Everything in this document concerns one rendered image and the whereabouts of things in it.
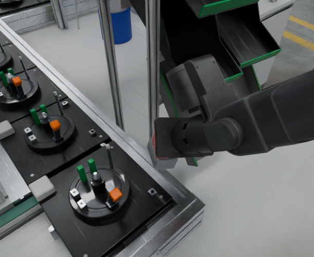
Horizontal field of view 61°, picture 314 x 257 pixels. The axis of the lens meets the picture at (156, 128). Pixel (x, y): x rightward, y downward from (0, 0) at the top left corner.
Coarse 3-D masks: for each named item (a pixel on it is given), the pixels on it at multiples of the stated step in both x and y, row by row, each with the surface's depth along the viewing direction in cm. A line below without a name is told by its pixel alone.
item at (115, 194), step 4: (108, 184) 53; (108, 188) 53; (112, 188) 53; (116, 188) 52; (108, 192) 53; (112, 192) 51; (116, 192) 51; (120, 192) 52; (112, 196) 51; (116, 196) 51; (120, 196) 52; (108, 200) 57; (112, 200) 52; (116, 200) 56; (112, 204) 57
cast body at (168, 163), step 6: (150, 138) 55; (150, 144) 55; (150, 150) 55; (150, 156) 55; (156, 162) 52; (162, 162) 52; (168, 162) 52; (174, 162) 53; (156, 168) 53; (162, 168) 53; (168, 168) 54
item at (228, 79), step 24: (144, 0) 54; (168, 0) 62; (144, 24) 57; (168, 24) 59; (192, 24) 61; (216, 24) 57; (168, 48) 53; (192, 48) 58; (216, 48) 59; (240, 72) 56
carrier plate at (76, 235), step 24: (72, 168) 68; (120, 168) 68; (144, 192) 63; (48, 216) 59; (72, 216) 59; (120, 216) 59; (144, 216) 59; (72, 240) 55; (96, 240) 55; (120, 240) 55
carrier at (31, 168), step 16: (32, 112) 73; (48, 112) 83; (64, 112) 83; (80, 112) 83; (0, 128) 75; (16, 128) 78; (32, 128) 75; (48, 128) 73; (64, 128) 75; (80, 128) 78; (96, 128) 78; (16, 144) 73; (32, 144) 71; (48, 144) 71; (64, 144) 72; (80, 144) 73; (96, 144) 73; (16, 160) 70; (32, 160) 70; (48, 160) 70; (64, 160) 70; (32, 176) 66; (48, 176) 67
